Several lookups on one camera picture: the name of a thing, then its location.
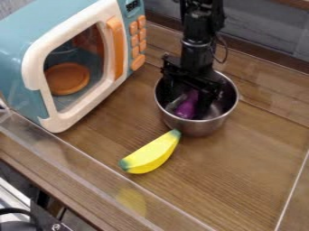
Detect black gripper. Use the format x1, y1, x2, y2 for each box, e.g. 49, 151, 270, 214
161, 53, 225, 119

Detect orange microwave turntable plate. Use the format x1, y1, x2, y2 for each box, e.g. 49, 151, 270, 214
45, 62, 92, 96

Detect black clamp bracket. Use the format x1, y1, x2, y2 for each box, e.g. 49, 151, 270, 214
31, 201, 73, 231

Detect purple toy eggplant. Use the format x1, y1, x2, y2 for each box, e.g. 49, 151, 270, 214
176, 90, 200, 119

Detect yellow toy banana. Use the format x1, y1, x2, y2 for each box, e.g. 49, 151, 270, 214
120, 129, 181, 174

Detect blue toy microwave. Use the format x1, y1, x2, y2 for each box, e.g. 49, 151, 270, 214
0, 0, 146, 133

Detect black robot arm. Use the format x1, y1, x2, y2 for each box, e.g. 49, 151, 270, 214
162, 0, 227, 120

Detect silver metal pot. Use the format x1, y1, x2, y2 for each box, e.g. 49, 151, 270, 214
154, 71, 240, 137

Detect black cable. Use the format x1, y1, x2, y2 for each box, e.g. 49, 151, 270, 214
213, 32, 229, 65

